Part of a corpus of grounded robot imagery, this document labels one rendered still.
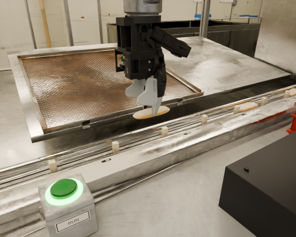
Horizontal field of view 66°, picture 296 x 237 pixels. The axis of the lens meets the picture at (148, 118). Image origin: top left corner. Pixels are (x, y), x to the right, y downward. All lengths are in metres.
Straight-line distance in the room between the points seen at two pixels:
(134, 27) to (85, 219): 0.34
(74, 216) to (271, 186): 0.30
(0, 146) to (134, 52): 0.45
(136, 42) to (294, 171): 0.36
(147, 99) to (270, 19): 0.89
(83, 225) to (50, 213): 0.06
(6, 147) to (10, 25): 3.51
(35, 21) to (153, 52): 3.75
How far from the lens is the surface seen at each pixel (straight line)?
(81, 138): 0.67
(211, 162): 0.57
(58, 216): 0.37
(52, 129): 0.58
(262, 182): 0.41
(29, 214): 0.46
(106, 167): 0.48
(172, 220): 0.44
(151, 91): 0.50
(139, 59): 0.46
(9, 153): 0.68
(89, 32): 4.04
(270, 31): 1.27
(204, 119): 0.68
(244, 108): 0.80
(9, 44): 4.16
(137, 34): 0.48
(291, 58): 1.22
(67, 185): 0.39
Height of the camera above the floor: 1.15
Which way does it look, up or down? 26 degrees down
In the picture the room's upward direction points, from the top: straight up
